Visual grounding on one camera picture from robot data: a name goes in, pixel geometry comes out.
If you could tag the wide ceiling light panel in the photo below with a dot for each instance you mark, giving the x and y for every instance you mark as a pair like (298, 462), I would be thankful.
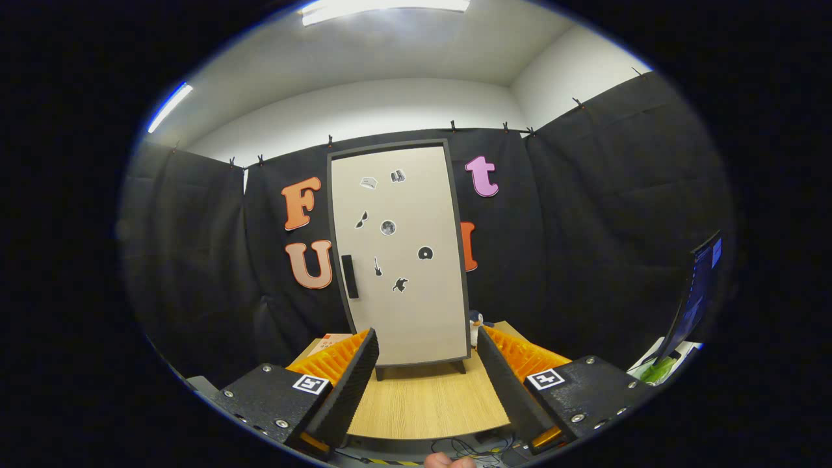
(383, 6)

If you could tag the black backdrop cloth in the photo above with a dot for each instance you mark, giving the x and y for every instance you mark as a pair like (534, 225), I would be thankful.
(585, 260)

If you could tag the white desk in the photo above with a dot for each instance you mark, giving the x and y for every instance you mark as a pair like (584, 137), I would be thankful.
(686, 349)

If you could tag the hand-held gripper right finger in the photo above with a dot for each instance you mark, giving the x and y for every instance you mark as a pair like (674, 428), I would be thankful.
(500, 377)

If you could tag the black computer monitor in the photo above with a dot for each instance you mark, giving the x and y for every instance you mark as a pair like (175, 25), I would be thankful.
(702, 286)

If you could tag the dark grey shoe cabinet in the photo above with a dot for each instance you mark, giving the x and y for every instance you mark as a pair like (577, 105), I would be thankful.
(390, 143)

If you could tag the green round object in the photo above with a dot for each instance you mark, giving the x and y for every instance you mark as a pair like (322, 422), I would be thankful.
(658, 370)

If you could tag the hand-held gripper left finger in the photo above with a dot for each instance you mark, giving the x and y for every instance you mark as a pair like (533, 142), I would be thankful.
(354, 377)

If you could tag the stack of books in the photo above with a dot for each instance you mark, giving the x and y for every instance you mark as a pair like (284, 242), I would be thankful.
(328, 339)

